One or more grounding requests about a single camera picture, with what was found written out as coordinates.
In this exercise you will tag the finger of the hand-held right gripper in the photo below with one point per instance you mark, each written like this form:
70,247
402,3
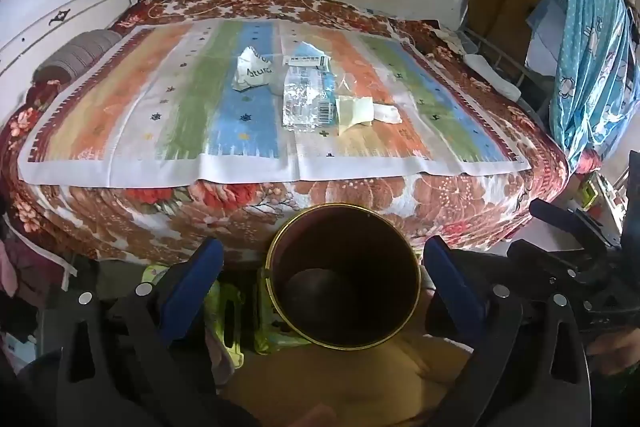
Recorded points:
545,259
570,222

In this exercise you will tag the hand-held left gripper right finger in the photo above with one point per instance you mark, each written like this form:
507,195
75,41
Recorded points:
452,287

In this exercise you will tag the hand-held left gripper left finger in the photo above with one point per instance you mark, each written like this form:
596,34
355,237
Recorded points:
192,292

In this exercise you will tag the brown bin with gold rim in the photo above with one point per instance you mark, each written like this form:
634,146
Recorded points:
350,257

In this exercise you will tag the white wrapper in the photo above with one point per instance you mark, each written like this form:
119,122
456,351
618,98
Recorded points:
387,113

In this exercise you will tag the pale yellow paper wrapper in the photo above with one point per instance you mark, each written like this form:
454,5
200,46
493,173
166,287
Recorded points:
352,114

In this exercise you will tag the clear plastic bag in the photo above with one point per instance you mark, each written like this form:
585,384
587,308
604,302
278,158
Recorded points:
302,104

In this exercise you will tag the thin clear plastic wrap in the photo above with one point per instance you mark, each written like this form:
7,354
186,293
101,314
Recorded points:
347,87

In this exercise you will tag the printed white paper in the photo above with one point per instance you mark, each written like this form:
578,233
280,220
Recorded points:
250,72

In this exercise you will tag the white label card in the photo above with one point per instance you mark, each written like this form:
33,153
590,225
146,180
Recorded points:
305,59

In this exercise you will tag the person's right hand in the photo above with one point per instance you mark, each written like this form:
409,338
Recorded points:
620,344

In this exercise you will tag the green white box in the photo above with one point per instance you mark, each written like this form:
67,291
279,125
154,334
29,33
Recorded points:
590,194

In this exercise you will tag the brown floral blanket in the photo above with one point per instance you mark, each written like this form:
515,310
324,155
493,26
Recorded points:
350,202

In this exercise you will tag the blue patterned hanging cloth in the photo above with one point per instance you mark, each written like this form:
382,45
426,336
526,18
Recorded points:
590,57

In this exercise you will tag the white pillow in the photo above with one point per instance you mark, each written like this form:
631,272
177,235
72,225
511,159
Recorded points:
492,74

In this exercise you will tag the dark floral cloth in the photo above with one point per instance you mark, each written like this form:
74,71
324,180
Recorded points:
25,267

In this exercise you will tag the striped colourful mat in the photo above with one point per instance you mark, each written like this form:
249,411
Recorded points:
150,122

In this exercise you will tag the light blue shirt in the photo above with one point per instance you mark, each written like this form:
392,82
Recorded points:
545,37

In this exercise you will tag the grey striped pillow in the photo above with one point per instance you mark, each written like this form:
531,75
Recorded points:
75,54

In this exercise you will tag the white headboard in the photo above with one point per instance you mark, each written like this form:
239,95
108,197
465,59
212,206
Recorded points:
60,14

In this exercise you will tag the metal bed rail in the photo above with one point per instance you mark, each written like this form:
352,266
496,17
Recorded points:
500,50

